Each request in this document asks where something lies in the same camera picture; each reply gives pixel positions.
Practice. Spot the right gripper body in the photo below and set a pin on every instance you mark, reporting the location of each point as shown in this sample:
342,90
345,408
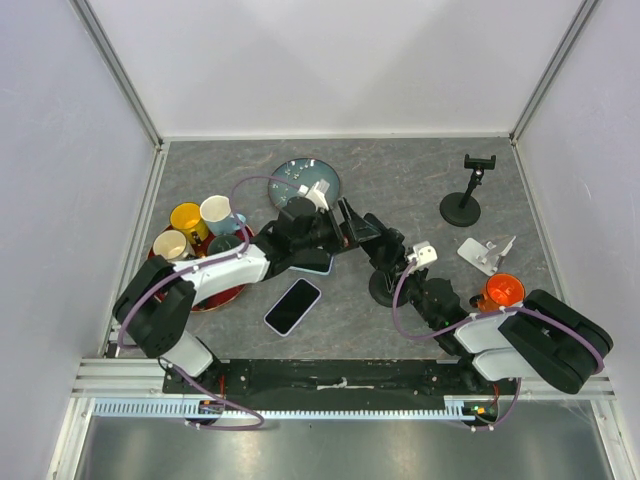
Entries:
412,287

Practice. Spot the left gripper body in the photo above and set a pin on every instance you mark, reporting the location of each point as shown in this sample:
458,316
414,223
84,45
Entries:
328,234

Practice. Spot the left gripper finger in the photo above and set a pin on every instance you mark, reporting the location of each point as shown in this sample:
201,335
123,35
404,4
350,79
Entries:
362,229
344,208

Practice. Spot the black phone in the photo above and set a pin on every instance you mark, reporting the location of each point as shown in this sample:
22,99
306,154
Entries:
387,250

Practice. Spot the light blue phone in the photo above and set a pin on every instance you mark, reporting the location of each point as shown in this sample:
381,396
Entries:
316,262

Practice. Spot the black phone stand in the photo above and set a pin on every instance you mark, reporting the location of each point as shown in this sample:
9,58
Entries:
461,209
384,280

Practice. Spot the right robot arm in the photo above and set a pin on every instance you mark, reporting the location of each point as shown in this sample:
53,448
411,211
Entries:
540,336

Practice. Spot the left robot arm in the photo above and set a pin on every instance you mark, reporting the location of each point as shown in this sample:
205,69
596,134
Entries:
154,307

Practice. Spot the white folding phone stand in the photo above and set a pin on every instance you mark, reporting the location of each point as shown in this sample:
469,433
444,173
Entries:
488,257

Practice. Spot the lilac case phone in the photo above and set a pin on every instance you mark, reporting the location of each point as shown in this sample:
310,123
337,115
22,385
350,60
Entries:
289,310

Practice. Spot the blue ceramic plate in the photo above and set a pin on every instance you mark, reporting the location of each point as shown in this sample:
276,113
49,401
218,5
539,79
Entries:
306,172

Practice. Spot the red round tray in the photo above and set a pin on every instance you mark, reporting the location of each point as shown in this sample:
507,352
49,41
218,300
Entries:
219,299

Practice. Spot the orange mug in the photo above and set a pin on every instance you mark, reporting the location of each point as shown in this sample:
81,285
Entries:
500,290

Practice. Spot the grey mug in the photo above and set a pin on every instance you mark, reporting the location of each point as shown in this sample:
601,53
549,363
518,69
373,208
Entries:
223,243

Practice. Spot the white light-blue mug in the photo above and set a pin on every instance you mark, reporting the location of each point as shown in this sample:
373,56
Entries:
218,216

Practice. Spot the yellow mug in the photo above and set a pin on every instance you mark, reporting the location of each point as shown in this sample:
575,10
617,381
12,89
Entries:
187,219

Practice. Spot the cream cup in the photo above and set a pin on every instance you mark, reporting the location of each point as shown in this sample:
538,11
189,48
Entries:
173,246

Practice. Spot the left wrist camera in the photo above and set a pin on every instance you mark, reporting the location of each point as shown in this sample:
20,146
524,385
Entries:
316,194

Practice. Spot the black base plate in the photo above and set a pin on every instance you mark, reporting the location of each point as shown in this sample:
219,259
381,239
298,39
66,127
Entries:
347,385

